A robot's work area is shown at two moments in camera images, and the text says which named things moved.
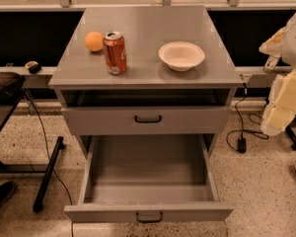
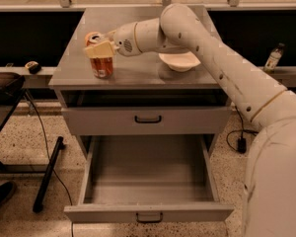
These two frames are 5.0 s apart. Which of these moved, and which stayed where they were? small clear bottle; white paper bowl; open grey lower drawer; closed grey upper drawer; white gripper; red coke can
Moved: red coke can; white gripper
Stayed: closed grey upper drawer; open grey lower drawer; white paper bowl; small clear bottle
